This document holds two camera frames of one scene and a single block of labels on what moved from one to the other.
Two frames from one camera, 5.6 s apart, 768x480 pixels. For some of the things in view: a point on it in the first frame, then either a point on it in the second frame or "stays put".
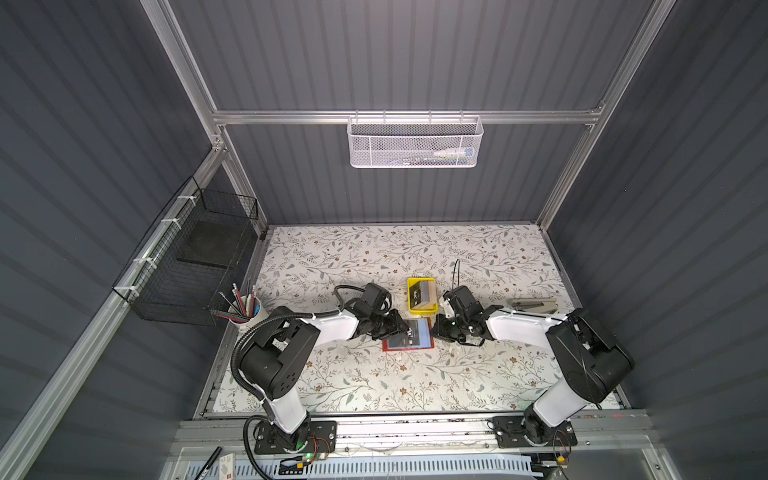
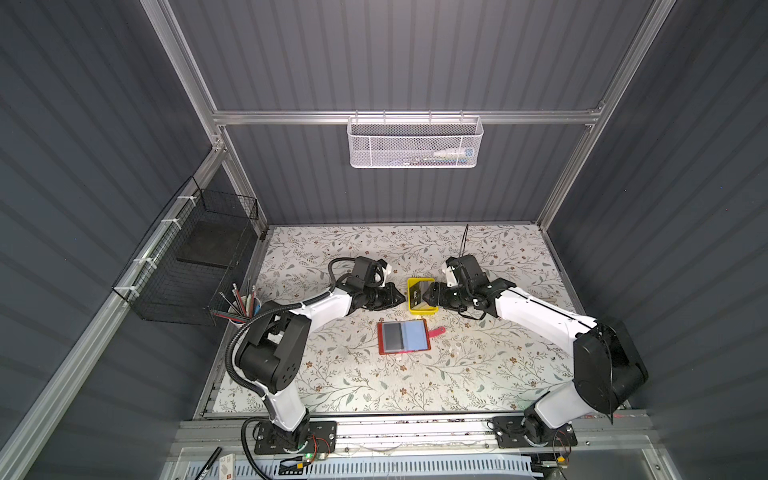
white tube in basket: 453,154 stays put
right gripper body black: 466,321 → 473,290
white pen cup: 246,312 stays put
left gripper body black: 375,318 → 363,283
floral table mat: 321,269 stays put
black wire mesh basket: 193,260 stays put
